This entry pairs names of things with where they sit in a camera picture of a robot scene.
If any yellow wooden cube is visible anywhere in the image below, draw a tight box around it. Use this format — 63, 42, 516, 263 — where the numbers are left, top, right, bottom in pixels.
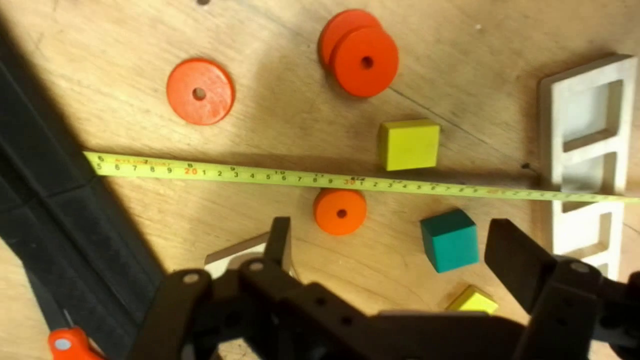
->
378, 120, 440, 173

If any small orange disc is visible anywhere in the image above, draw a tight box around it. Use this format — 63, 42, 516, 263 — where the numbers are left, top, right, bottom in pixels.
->
314, 191, 368, 237

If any thick orange wooden disc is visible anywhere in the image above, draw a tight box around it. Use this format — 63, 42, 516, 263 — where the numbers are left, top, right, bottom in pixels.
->
318, 8, 400, 99

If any white wooden peg rack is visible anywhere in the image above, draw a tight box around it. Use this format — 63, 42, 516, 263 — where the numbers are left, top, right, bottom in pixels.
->
204, 233, 296, 278

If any yellow measuring tape blade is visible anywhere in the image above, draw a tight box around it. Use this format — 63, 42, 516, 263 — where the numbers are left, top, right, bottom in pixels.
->
87, 152, 640, 205

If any black bar clamp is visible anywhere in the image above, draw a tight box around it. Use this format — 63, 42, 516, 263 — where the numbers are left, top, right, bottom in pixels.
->
0, 30, 163, 360

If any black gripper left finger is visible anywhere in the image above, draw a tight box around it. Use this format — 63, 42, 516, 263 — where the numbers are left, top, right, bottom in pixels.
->
265, 217, 293, 273

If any white wooden frame block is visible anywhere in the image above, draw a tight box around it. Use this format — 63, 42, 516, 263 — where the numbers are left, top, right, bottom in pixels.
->
538, 55, 638, 278

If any teal wooden cube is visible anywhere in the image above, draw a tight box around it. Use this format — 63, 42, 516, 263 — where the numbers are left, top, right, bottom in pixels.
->
421, 211, 481, 274

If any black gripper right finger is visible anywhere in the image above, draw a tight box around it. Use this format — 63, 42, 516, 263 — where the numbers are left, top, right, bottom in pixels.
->
485, 218, 555, 312

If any flat orange wooden disc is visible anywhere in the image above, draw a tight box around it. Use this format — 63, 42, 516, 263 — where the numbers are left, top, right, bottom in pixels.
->
166, 59, 237, 127

